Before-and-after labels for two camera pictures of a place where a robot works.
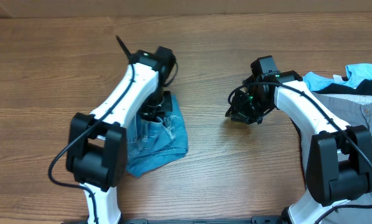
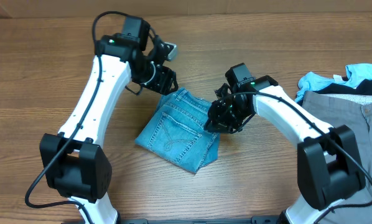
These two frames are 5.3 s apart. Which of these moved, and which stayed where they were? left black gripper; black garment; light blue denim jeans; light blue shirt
Moved: left black gripper; light blue denim jeans
Stayed: black garment; light blue shirt
